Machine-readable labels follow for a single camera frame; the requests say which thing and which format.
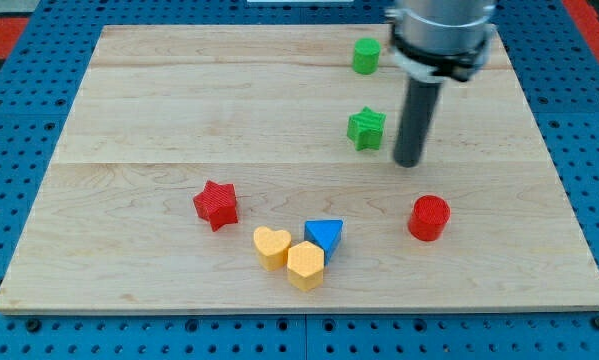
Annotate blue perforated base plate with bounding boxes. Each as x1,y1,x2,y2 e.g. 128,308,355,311
0,0,599,359

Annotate blue triangle block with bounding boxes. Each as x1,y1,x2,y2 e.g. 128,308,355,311
304,219,343,265

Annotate yellow hexagon block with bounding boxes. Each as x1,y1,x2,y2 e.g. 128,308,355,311
287,241,325,292

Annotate yellow heart block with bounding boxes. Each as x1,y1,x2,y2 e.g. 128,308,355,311
253,226,292,271

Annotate red star block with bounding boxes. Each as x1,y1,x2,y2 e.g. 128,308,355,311
193,180,239,232

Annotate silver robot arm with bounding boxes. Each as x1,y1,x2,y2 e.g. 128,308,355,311
385,0,496,168

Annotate green star block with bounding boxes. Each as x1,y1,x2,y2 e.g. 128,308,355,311
346,107,386,151

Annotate green cylinder block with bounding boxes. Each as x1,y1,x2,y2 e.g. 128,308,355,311
352,38,382,75

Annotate light wooden board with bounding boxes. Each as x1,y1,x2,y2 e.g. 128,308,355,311
0,25,599,315

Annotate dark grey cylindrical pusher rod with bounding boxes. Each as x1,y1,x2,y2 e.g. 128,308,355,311
393,78,442,168

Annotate red cylinder block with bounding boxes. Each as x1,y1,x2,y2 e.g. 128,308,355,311
407,195,451,242

